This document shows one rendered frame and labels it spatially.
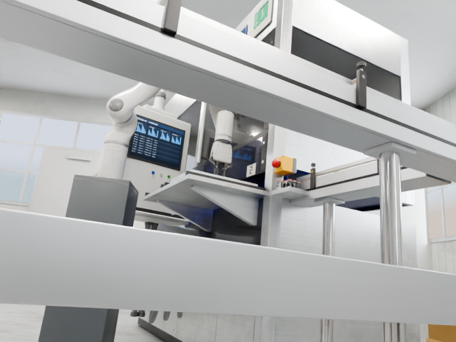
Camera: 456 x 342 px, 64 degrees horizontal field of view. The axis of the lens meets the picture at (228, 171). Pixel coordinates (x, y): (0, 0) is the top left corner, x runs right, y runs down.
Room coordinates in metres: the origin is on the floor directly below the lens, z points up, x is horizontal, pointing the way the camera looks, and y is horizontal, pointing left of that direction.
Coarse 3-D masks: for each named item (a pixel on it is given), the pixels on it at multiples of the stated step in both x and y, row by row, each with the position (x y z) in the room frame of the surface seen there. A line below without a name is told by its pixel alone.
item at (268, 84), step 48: (0, 0) 0.46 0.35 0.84; (48, 0) 0.47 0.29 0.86; (96, 0) 0.50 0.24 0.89; (144, 0) 0.53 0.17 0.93; (48, 48) 0.57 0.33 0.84; (96, 48) 0.55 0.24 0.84; (144, 48) 0.54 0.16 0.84; (192, 48) 0.57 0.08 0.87; (240, 48) 0.62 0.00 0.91; (192, 96) 0.70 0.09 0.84; (240, 96) 0.68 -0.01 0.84; (288, 96) 0.67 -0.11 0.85; (336, 96) 0.72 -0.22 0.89; (384, 96) 0.83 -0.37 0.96; (336, 144) 0.88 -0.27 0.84; (432, 144) 0.87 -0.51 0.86
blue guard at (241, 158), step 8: (248, 144) 1.86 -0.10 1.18; (256, 144) 1.78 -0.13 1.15; (232, 152) 2.02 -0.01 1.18; (240, 152) 1.93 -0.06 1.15; (248, 152) 1.85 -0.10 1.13; (256, 152) 1.77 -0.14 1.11; (232, 160) 2.01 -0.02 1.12; (240, 160) 1.92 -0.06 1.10; (248, 160) 1.84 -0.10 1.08; (256, 160) 1.77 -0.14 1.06; (200, 168) 2.43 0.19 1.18; (208, 168) 2.30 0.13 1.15; (232, 168) 2.00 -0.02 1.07; (240, 168) 1.92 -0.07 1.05; (256, 168) 1.76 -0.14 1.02; (232, 176) 1.99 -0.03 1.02; (240, 176) 1.91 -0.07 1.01
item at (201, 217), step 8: (160, 200) 2.03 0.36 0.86; (168, 208) 2.07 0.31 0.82; (176, 208) 2.07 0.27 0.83; (184, 208) 2.09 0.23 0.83; (192, 208) 2.11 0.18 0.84; (200, 208) 2.14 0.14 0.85; (208, 208) 2.16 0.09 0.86; (184, 216) 2.09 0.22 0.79; (192, 216) 2.12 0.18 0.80; (200, 216) 2.14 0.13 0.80; (208, 216) 2.16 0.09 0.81; (200, 224) 2.14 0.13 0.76; (208, 224) 2.16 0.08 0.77
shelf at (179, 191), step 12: (180, 180) 1.55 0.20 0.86; (192, 180) 1.51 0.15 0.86; (204, 180) 1.50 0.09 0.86; (216, 180) 1.53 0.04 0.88; (156, 192) 1.87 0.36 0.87; (168, 192) 1.80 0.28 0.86; (180, 192) 1.77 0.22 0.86; (192, 192) 1.74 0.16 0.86; (240, 192) 1.64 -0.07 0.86; (252, 192) 1.61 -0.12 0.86; (264, 192) 1.64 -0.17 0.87; (192, 204) 2.08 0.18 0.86; (204, 204) 2.04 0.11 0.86; (216, 204) 2.00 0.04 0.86
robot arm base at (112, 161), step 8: (104, 144) 1.69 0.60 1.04; (112, 144) 1.67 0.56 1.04; (104, 152) 1.68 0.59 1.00; (112, 152) 1.67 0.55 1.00; (120, 152) 1.69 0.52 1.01; (104, 160) 1.67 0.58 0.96; (112, 160) 1.67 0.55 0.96; (120, 160) 1.69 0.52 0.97; (104, 168) 1.67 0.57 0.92; (112, 168) 1.67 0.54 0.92; (120, 168) 1.70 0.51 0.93; (104, 176) 1.64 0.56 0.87; (112, 176) 1.68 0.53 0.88; (120, 176) 1.71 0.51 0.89
